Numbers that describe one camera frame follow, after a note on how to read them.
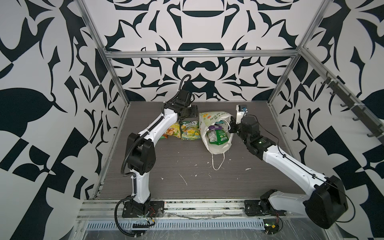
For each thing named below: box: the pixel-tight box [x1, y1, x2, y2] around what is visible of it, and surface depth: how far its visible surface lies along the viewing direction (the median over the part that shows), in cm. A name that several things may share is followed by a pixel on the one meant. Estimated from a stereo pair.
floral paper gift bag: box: [199, 111, 234, 171], surface depth 89 cm
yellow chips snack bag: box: [160, 122, 181, 139], surface depth 101 cm
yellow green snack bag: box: [181, 120, 201, 141], surface depth 101 cm
